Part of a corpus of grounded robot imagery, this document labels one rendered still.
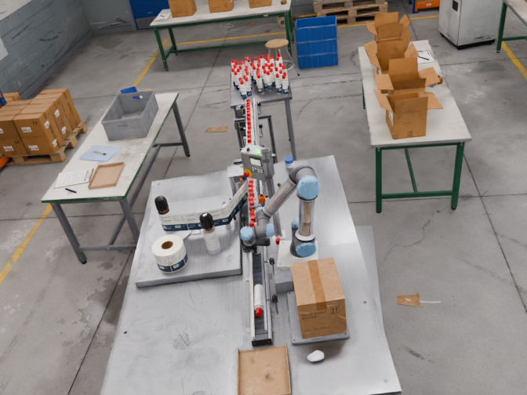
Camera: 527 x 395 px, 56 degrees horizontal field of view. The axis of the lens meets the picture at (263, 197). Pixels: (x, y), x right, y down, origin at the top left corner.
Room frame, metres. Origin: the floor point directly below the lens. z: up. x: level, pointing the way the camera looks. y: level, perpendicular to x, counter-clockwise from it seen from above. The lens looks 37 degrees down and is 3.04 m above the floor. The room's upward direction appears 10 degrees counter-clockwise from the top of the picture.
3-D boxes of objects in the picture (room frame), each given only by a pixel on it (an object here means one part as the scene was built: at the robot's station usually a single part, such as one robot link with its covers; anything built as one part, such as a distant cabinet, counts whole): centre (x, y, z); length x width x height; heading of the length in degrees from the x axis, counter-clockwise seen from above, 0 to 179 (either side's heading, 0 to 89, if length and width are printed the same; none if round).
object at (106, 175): (3.71, 1.30, 0.82); 0.34 x 0.24 x 0.03; 174
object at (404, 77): (4.06, -1.44, 0.96); 0.53 x 0.45 x 0.37; 80
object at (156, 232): (2.71, 0.68, 0.89); 0.31 x 0.31 x 0.01
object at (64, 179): (3.74, 1.62, 0.81); 0.38 x 0.36 x 0.02; 168
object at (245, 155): (2.60, 0.00, 1.38); 0.17 x 0.10 x 0.19; 51
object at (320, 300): (1.80, -0.19, 0.99); 0.30 x 0.24 x 0.27; 178
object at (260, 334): (2.49, 0.09, 0.86); 1.65 x 0.08 x 0.04; 176
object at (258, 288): (1.92, 0.13, 0.91); 0.20 x 0.05 x 0.05; 175
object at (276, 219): (2.53, -0.06, 1.16); 0.04 x 0.04 x 0.67; 86
